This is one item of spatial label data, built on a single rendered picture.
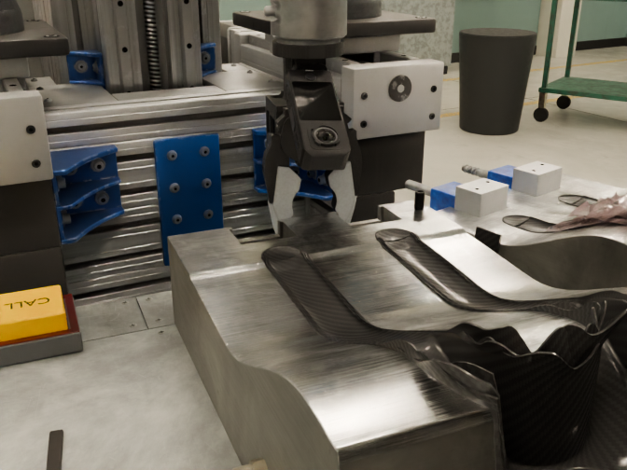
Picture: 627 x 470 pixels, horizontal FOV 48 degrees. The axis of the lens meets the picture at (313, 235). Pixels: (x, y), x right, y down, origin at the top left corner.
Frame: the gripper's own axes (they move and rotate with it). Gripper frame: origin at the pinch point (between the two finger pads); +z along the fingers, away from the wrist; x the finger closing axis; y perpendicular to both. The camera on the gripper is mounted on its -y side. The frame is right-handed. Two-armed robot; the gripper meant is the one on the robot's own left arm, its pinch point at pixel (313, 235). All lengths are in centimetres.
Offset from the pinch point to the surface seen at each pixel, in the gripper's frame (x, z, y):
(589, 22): -495, 55, 664
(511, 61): -208, 37, 325
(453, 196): -17.1, -2.2, 2.1
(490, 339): 0.8, -10.1, -39.6
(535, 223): -24.0, -0.6, -4.1
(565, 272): -20.3, -0.4, -15.8
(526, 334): -2.5, -8.9, -37.7
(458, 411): 4.0, -8.6, -42.9
